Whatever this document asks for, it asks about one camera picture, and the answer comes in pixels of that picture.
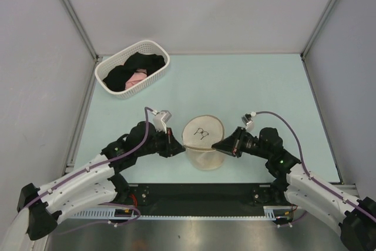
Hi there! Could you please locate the white slotted cable duct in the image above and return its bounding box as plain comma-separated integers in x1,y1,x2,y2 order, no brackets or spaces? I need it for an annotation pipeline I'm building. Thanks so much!
68,206,288,221

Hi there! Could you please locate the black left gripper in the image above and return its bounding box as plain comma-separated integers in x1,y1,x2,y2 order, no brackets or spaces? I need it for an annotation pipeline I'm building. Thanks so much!
136,126,184,157

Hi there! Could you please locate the pink garment in basket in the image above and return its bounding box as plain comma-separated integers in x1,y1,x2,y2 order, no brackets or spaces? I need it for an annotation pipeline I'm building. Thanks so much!
125,69,147,90

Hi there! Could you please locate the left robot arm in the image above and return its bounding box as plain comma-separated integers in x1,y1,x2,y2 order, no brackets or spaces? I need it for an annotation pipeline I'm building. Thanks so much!
17,121,185,240

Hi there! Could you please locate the white perforated plastic basket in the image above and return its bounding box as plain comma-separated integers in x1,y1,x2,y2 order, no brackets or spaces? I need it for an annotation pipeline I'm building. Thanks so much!
94,39,170,99

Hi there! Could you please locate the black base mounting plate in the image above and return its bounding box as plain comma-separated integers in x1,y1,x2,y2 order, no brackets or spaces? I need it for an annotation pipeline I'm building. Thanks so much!
116,183,288,216

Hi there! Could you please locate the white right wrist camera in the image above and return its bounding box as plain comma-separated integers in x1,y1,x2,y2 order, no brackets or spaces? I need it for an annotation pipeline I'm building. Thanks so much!
241,112,257,132

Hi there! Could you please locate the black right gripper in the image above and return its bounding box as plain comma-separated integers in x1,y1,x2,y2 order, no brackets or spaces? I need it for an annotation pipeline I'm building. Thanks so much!
212,126,271,159

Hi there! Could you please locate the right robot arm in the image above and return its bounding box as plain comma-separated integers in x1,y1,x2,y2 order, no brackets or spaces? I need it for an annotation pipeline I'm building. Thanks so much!
212,127,375,250

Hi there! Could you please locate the black garment in basket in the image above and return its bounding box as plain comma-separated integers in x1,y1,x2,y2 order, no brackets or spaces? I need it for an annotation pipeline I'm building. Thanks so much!
103,52,165,92

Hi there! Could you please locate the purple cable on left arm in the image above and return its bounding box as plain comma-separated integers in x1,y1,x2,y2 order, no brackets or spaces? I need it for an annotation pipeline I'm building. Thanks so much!
16,106,156,236

